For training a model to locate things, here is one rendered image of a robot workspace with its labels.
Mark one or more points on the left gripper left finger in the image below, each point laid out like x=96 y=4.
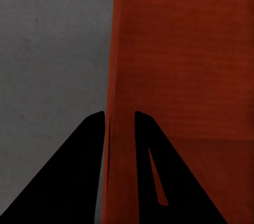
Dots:
x=65 y=190

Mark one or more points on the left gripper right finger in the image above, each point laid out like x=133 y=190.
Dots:
x=188 y=202

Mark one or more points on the storage box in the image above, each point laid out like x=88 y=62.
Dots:
x=189 y=64

